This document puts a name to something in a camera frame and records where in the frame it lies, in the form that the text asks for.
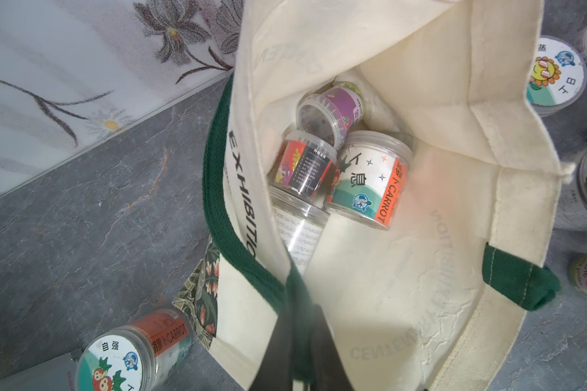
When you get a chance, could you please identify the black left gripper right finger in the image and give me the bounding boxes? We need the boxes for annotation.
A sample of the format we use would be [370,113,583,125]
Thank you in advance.
[310,306,354,391]

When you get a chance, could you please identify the cream canvas tote bag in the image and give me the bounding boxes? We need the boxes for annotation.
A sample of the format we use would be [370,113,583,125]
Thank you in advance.
[203,1,571,390]

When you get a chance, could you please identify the white text label jar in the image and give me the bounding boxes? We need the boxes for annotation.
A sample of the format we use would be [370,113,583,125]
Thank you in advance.
[554,148,587,231]

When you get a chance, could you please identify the dark multicolour label jar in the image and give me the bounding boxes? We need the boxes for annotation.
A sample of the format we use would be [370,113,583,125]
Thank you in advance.
[270,130,338,202]

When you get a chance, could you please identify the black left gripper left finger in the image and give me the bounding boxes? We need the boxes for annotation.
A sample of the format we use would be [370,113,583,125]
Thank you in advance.
[249,307,294,391]

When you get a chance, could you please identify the green floral fabric pouch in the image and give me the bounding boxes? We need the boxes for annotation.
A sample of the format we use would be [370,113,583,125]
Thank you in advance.
[173,238,220,350]

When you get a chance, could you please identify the red orange label seed jar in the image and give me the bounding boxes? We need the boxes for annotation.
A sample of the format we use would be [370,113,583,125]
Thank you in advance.
[324,130,414,231]

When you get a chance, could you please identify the grey label seed jar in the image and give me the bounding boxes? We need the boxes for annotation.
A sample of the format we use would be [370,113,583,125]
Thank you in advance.
[269,186,330,275]

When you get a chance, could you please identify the white cartoon label seed jar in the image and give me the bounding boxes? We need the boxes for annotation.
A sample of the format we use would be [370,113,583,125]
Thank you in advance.
[526,36,587,117]

